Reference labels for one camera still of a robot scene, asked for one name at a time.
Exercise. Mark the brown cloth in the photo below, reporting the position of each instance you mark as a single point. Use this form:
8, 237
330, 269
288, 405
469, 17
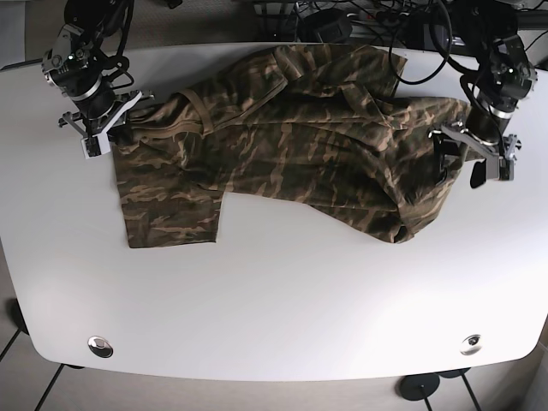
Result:
313, 124

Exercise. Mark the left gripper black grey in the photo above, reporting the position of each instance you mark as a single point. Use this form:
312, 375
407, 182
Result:
482, 133

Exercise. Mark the black box under table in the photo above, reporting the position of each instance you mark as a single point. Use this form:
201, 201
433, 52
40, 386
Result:
325, 26

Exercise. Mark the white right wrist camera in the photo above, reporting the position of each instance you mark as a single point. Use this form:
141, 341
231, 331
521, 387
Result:
95, 145

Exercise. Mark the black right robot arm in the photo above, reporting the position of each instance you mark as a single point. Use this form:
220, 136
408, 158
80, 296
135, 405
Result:
87, 65

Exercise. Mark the left silver table grommet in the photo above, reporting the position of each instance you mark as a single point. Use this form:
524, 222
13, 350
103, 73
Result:
100, 347

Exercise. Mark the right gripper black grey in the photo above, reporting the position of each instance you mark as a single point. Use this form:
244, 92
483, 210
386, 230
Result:
95, 116

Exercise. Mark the right silver table grommet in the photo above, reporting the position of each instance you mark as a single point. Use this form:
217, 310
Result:
471, 345

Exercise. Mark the black round stand base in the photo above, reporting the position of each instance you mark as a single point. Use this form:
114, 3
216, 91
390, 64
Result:
418, 387

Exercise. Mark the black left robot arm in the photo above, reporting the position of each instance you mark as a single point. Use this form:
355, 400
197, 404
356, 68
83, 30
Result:
480, 40

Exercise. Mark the silver table grommet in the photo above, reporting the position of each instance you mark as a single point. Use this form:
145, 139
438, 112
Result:
100, 347
471, 345

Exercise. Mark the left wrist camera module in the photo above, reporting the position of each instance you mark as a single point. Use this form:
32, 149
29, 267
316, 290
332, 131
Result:
506, 169

